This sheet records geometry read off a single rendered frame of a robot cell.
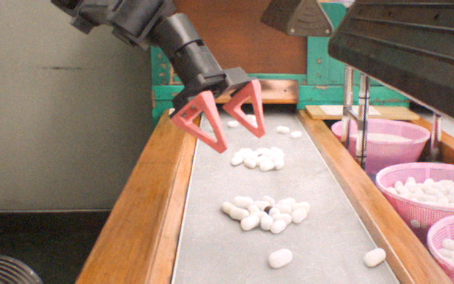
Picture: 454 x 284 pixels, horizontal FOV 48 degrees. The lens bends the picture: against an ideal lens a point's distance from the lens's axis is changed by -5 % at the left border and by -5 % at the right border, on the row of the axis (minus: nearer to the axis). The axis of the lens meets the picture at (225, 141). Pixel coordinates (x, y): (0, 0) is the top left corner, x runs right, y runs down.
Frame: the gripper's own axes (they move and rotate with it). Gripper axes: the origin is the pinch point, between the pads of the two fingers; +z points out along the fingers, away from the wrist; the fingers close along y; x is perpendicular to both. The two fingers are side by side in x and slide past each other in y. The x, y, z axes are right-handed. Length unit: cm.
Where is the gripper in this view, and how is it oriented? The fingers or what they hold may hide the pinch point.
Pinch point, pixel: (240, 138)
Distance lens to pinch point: 72.7
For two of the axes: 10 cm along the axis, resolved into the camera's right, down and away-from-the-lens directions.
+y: -5.7, 2.1, -8.0
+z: 5.2, 8.4, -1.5
